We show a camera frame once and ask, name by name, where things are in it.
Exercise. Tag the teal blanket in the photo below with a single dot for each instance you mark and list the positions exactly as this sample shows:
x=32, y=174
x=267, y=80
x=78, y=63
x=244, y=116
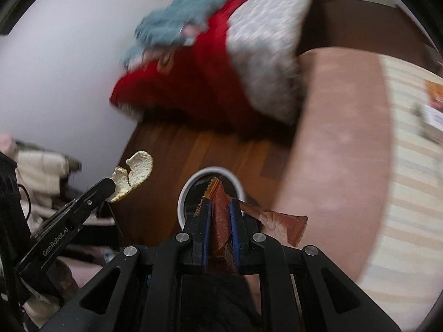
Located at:
x=180, y=24

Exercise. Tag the white paper card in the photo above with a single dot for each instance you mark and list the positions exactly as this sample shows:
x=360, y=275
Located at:
x=432, y=117

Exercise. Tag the striped tablecloth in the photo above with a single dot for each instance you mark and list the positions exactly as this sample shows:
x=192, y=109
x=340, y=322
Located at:
x=415, y=214

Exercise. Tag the yellow citrus peel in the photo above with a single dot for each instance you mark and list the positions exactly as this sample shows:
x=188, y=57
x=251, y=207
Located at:
x=136, y=173

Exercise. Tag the red blanket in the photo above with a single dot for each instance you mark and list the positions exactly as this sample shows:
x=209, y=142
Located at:
x=207, y=86

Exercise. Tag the pink-brown table cloth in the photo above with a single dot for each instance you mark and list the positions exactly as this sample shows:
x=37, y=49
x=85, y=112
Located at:
x=339, y=152

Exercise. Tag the white trash bin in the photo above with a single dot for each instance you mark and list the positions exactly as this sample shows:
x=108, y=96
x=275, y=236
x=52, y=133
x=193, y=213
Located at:
x=207, y=172

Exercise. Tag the white puffer jacket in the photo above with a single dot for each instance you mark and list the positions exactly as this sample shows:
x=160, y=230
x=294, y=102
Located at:
x=38, y=173

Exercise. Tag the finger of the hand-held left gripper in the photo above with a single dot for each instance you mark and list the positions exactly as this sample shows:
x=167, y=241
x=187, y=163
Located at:
x=93, y=197

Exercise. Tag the orange packet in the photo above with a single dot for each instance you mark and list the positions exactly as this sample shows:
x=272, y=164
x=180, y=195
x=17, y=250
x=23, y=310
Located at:
x=435, y=91

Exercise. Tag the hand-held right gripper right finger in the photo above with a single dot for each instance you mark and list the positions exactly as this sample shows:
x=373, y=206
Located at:
x=236, y=235

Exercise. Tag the bed with checkered sheet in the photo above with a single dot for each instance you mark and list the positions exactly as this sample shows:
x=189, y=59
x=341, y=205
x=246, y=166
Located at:
x=266, y=48

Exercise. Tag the snack wrappers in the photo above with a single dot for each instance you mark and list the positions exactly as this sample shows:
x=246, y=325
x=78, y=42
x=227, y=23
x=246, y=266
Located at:
x=219, y=221

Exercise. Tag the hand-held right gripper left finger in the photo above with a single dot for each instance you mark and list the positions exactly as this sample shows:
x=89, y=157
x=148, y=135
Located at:
x=207, y=231

